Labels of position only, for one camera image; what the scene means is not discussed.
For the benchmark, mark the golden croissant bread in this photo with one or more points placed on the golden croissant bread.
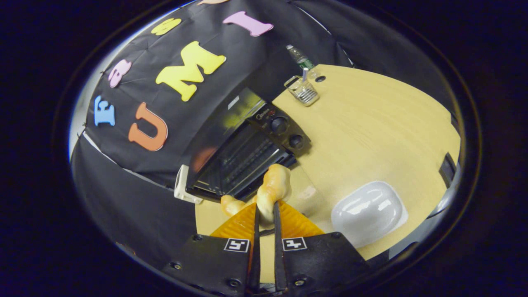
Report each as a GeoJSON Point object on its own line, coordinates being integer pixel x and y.
{"type": "Point", "coordinates": [274, 185]}

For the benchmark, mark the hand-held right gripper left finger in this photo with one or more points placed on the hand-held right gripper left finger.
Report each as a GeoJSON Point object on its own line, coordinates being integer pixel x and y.
{"type": "Point", "coordinates": [255, 264]}

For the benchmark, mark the white toaster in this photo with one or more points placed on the white toaster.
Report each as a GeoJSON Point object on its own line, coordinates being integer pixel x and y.
{"type": "Point", "coordinates": [181, 185]}

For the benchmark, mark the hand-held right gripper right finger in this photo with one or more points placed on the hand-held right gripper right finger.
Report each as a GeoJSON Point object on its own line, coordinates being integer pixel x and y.
{"type": "Point", "coordinates": [278, 255]}

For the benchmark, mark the white plate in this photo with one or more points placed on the white plate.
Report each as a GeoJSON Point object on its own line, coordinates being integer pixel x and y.
{"type": "Point", "coordinates": [367, 212]}

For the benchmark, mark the metal mesh container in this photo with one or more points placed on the metal mesh container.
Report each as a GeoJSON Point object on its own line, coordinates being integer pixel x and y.
{"type": "Point", "coordinates": [305, 93]}

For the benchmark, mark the clear water bottle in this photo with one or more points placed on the clear water bottle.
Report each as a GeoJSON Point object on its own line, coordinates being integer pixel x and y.
{"type": "Point", "coordinates": [301, 57]}

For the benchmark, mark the black electric oven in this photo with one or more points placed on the black electric oven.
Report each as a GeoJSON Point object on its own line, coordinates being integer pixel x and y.
{"type": "Point", "coordinates": [243, 156]}

